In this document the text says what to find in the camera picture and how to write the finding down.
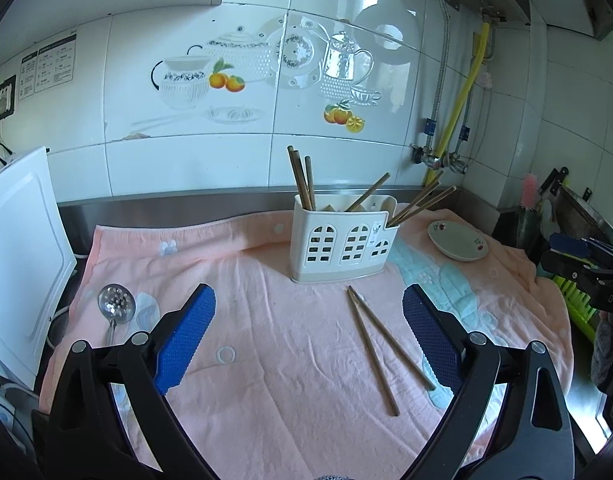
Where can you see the pink bristle brush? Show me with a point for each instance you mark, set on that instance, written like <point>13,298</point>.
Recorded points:
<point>529,192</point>

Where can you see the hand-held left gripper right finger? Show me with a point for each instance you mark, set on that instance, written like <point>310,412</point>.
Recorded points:
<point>431,337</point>

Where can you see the metal pot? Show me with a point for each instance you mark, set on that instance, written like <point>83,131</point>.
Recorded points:
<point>594,215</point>

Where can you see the metal water valve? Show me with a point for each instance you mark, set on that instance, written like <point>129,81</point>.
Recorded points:
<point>459,162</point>

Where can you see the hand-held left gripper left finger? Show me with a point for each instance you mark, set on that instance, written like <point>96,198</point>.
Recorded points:
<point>186,342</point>

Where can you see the metal slotted spoon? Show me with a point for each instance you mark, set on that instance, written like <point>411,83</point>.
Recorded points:
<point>114,300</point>

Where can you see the wall power socket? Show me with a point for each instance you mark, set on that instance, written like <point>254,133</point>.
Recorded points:
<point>6,97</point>

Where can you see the white plastic utensil holder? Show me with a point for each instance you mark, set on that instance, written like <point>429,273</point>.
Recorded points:
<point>336,245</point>

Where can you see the green plastic rack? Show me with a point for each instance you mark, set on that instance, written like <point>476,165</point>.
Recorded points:
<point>579,300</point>

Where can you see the small white floral plate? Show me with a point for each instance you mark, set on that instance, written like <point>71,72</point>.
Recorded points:
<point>456,242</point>

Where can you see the wall instruction label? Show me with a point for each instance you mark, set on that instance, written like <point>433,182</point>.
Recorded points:
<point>46,67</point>

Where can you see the pink towel with teal print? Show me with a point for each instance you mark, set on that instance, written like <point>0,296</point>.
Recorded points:
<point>286,360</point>

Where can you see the wooden chopstick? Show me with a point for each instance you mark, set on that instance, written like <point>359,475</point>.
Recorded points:
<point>419,200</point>
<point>369,192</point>
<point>311,185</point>
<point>371,355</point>
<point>305,182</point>
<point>299,180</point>
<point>391,337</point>
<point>429,205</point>

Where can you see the person's right hand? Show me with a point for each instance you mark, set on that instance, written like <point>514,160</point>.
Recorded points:
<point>609,355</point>

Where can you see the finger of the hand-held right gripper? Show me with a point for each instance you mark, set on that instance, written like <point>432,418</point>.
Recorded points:
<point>561,264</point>
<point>569,244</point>

